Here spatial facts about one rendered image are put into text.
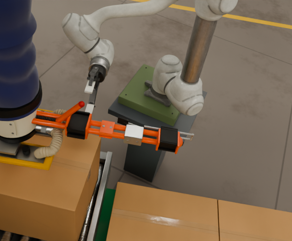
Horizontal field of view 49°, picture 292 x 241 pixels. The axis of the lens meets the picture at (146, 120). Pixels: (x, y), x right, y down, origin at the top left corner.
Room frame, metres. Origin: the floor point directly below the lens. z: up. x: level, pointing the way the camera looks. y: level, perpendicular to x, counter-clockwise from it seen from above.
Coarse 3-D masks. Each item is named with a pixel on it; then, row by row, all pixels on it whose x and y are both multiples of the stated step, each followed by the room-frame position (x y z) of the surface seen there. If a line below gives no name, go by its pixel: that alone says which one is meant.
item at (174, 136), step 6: (162, 132) 0.81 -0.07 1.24; (168, 132) 0.82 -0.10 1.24; (174, 132) 0.83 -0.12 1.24; (162, 138) 0.78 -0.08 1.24; (168, 138) 0.79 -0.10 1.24; (174, 138) 0.80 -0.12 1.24; (162, 144) 0.77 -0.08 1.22; (168, 144) 0.77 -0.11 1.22; (174, 144) 0.77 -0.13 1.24; (156, 150) 0.76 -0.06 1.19; (162, 150) 0.77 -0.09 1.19; (168, 150) 0.77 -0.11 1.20; (174, 150) 0.77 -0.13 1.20
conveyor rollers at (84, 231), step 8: (96, 192) 0.88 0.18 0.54; (88, 216) 0.73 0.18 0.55; (88, 224) 0.69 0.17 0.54; (8, 232) 0.55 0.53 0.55; (88, 232) 0.65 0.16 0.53; (0, 240) 0.51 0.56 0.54; (8, 240) 0.52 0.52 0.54; (24, 240) 0.54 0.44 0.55; (40, 240) 0.55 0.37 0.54; (80, 240) 0.60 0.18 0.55
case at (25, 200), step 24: (48, 144) 0.84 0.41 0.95; (72, 144) 0.87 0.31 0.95; (96, 144) 0.90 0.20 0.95; (0, 168) 0.67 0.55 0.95; (24, 168) 0.69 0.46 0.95; (72, 168) 0.74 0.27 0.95; (96, 168) 0.89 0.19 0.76; (0, 192) 0.56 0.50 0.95; (24, 192) 0.59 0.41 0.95; (48, 192) 0.61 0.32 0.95; (72, 192) 0.63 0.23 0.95; (0, 216) 0.56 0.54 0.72; (24, 216) 0.56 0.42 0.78; (48, 216) 0.56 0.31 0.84; (72, 216) 0.55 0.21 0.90; (48, 240) 0.56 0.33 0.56; (72, 240) 0.55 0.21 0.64
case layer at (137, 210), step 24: (120, 192) 0.91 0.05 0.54; (144, 192) 0.94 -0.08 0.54; (168, 192) 0.98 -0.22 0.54; (120, 216) 0.77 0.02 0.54; (144, 216) 0.80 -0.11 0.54; (168, 216) 0.83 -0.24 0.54; (192, 216) 0.86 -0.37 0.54; (216, 216) 0.90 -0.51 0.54; (240, 216) 0.93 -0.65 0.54; (264, 216) 0.97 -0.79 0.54; (288, 216) 1.00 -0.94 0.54; (120, 240) 0.64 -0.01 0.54; (144, 240) 0.67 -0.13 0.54; (168, 240) 0.70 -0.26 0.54; (192, 240) 0.73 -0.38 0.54; (216, 240) 0.76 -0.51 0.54; (240, 240) 0.79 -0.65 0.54; (264, 240) 0.82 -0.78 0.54; (288, 240) 0.85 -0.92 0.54
